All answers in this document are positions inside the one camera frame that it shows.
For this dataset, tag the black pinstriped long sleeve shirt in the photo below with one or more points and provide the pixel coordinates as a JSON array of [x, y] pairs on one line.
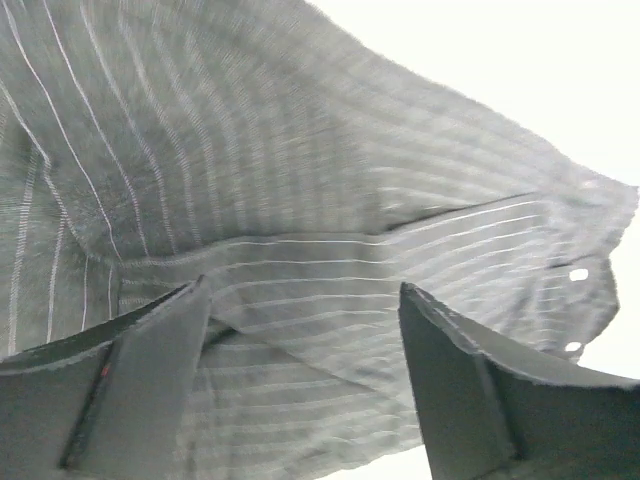
[[147, 144]]

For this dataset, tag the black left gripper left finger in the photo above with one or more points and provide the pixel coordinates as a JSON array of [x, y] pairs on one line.
[[105, 403]]

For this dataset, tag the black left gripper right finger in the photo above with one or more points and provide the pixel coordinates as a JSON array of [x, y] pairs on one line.
[[492, 408]]

